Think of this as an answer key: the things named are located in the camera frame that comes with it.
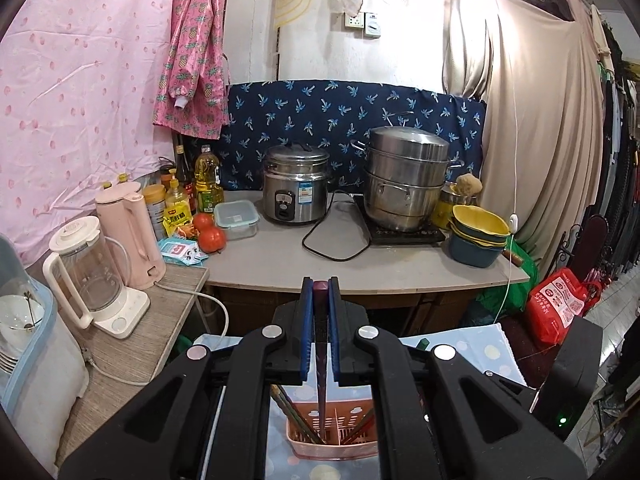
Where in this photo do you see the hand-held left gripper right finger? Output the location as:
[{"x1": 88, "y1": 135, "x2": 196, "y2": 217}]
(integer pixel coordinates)
[{"x1": 327, "y1": 276, "x2": 586, "y2": 480}]

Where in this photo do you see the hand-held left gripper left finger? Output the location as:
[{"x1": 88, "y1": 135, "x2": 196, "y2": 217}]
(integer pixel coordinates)
[{"x1": 60, "y1": 276, "x2": 315, "y2": 480}]

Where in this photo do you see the reddish brown chopstick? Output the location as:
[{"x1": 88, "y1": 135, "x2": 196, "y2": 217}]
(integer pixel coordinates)
[{"x1": 312, "y1": 280, "x2": 331, "y2": 446}]

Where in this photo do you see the dark maroon chopstick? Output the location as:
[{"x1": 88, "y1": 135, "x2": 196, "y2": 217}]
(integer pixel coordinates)
[{"x1": 270, "y1": 385, "x2": 314, "y2": 445}]

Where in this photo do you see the red chopstick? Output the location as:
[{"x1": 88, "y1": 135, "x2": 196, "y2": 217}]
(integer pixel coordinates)
[{"x1": 341, "y1": 410, "x2": 376, "y2": 446}]

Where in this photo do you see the pink perforated utensil basket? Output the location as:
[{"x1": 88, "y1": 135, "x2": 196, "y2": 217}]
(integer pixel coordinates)
[{"x1": 286, "y1": 400, "x2": 377, "y2": 462}]

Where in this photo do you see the red shopping bag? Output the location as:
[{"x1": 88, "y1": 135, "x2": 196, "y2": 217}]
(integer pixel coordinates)
[{"x1": 525, "y1": 267, "x2": 602, "y2": 347}]

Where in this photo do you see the blue printed tablecloth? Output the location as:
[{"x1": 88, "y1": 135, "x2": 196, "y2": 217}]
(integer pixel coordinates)
[{"x1": 192, "y1": 322, "x2": 527, "y2": 480}]

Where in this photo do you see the green plastic bag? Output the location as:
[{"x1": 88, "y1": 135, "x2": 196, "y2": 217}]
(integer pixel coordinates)
[{"x1": 474, "y1": 240, "x2": 540, "y2": 322}]

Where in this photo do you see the black metal chair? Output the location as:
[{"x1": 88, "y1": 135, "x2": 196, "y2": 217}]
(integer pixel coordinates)
[{"x1": 559, "y1": 214, "x2": 609, "y2": 307}]

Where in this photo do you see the black induction cooktop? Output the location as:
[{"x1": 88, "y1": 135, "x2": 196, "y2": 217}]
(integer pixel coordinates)
[{"x1": 352, "y1": 195, "x2": 447, "y2": 247}]

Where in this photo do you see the clear plastic food container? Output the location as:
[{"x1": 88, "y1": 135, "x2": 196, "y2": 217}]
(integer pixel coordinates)
[{"x1": 214, "y1": 200, "x2": 260, "y2": 241}]

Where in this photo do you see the blue snack packet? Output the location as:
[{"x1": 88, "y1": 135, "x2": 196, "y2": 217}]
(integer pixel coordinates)
[{"x1": 157, "y1": 237, "x2": 209, "y2": 267}]

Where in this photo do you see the steel rice cooker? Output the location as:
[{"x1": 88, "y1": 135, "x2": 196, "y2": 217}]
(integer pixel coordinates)
[{"x1": 263, "y1": 141, "x2": 332, "y2": 226}]

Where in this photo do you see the blue bowl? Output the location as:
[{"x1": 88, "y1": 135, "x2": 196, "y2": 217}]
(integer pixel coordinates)
[{"x1": 447, "y1": 234, "x2": 507, "y2": 268}]

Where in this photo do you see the yellow canister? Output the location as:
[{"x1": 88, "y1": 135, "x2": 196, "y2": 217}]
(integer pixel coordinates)
[{"x1": 431, "y1": 182, "x2": 462, "y2": 231}]

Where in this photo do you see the yellow seasoning packet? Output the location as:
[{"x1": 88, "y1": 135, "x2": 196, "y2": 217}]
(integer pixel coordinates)
[{"x1": 164, "y1": 211, "x2": 197, "y2": 239}]

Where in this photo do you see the yellow bowl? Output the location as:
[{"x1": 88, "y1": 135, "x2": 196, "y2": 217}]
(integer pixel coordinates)
[{"x1": 451, "y1": 205, "x2": 512, "y2": 238}]

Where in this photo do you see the steel steamer pot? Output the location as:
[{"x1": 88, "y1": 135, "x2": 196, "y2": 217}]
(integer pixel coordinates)
[{"x1": 351, "y1": 126, "x2": 465, "y2": 232}]

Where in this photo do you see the cooking oil bottle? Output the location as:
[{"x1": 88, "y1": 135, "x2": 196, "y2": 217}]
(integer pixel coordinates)
[{"x1": 194, "y1": 145, "x2": 225, "y2": 214}]

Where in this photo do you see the yellow cap seasoning bottle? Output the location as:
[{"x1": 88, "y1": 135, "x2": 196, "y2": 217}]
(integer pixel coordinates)
[{"x1": 165, "y1": 177, "x2": 192, "y2": 226}]

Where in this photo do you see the yellow tin can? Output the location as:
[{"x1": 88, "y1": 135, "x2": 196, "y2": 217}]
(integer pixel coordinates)
[{"x1": 142, "y1": 185, "x2": 169, "y2": 241}]

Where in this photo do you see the pink electric kettle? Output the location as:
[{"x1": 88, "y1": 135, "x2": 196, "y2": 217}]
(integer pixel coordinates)
[{"x1": 95, "y1": 183, "x2": 167, "y2": 291}]

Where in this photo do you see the dark sauce bottle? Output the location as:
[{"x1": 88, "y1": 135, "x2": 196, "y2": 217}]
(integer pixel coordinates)
[{"x1": 173, "y1": 143, "x2": 197, "y2": 216}]

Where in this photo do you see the tan loofah sponge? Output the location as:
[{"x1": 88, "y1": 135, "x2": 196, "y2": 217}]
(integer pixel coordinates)
[{"x1": 455, "y1": 173, "x2": 484, "y2": 197}]

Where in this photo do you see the navy printed cloth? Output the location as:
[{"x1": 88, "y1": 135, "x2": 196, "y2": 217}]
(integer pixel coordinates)
[{"x1": 224, "y1": 80, "x2": 487, "y2": 192}]

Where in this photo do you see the row of hanging clothes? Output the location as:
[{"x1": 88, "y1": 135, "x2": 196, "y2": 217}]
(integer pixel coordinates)
[{"x1": 589, "y1": 7, "x2": 640, "y2": 283}]

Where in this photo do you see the beige curtain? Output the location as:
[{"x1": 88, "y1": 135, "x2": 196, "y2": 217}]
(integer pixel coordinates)
[{"x1": 444, "y1": 0, "x2": 607, "y2": 263}]

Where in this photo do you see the pink pineapple print smock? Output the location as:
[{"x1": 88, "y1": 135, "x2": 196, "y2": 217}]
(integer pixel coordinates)
[{"x1": 152, "y1": 0, "x2": 232, "y2": 140}]

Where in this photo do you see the pink dotted curtain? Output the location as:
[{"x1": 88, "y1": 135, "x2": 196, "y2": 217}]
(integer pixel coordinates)
[{"x1": 0, "y1": 0, "x2": 183, "y2": 266}]

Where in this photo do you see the black power cable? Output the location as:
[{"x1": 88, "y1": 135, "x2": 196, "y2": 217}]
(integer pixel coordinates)
[{"x1": 302, "y1": 189, "x2": 372, "y2": 263}]

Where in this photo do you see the white kettle cable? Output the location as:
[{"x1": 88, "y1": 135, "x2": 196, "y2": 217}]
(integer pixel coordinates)
[{"x1": 154, "y1": 280, "x2": 231, "y2": 342}]

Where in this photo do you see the white cable with switch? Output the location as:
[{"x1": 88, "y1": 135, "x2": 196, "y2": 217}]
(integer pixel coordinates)
[{"x1": 477, "y1": 0, "x2": 522, "y2": 326}]

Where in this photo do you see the white wall switch box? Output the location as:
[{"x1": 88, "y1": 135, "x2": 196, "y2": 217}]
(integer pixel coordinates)
[{"x1": 363, "y1": 10, "x2": 384, "y2": 40}]

